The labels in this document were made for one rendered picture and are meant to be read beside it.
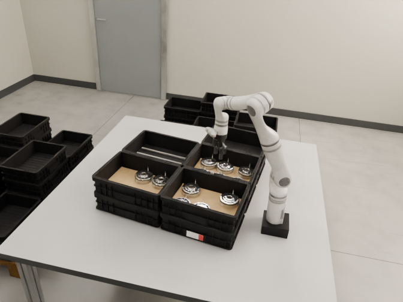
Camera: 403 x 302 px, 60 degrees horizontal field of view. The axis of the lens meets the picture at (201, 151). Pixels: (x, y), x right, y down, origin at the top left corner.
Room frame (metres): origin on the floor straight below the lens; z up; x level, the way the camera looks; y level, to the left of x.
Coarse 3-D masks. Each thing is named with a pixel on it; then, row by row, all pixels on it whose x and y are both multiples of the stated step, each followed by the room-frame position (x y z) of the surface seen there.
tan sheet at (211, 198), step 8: (176, 192) 1.54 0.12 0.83; (200, 192) 1.56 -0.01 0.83; (208, 192) 1.56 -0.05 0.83; (216, 192) 1.57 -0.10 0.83; (192, 200) 1.48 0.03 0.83; (200, 200) 1.49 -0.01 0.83; (208, 200) 1.49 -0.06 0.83; (216, 200) 1.50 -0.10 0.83; (240, 200) 1.51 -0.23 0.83; (216, 208) 1.43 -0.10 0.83; (224, 208) 1.44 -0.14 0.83
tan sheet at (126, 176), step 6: (120, 168) 1.73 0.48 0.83; (126, 168) 1.74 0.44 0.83; (114, 174) 1.67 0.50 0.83; (120, 174) 1.67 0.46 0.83; (126, 174) 1.68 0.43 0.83; (132, 174) 1.68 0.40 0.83; (114, 180) 1.61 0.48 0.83; (120, 180) 1.61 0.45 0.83; (126, 180) 1.62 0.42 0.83; (132, 180) 1.62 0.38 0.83; (132, 186) 1.57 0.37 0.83; (138, 186) 1.57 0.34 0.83; (144, 186) 1.57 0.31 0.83; (150, 186) 1.58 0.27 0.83; (156, 192) 1.53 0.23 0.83
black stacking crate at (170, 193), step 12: (180, 180) 1.60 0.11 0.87; (192, 180) 1.62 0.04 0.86; (204, 180) 1.60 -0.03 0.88; (216, 180) 1.58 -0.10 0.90; (228, 180) 1.56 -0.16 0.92; (168, 192) 1.44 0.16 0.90; (240, 192) 1.54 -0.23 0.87; (168, 204) 1.37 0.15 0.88; (180, 216) 1.35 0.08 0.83; (192, 216) 1.32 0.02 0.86; (204, 216) 1.31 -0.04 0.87; (240, 216) 1.39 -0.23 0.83; (216, 228) 1.29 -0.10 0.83; (228, 228) 1.27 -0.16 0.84
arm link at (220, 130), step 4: (208, 128) 1.69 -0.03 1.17; (212, 128) 1.69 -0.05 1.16; (216, 128) 1.67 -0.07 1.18; (220, 128) 1.66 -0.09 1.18; (224, 128) 1.66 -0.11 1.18; (208, 132) 1.66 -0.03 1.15; (212, 132) 1.64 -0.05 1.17; (216, 132) 1.66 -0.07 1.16; (220, 132) 1.66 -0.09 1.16; (224, 132) 1.66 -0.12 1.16; (212, 136) 1.63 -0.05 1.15
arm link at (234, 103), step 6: (234, 96) 1.60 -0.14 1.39; (240, 96) 1.57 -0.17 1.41; (246, 96) 1.54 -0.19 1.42; (264, 96) 1.43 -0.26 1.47; (270, 96) 1.43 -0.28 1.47; (228, 102) 1.60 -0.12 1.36; (234, 102) 1.56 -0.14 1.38; (240, 102) 1.54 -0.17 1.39; (270, 102) 1.42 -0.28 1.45; (234, 108) 1.56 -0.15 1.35; (240, 108) 1.55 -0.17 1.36; (270, 108) 1.43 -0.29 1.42
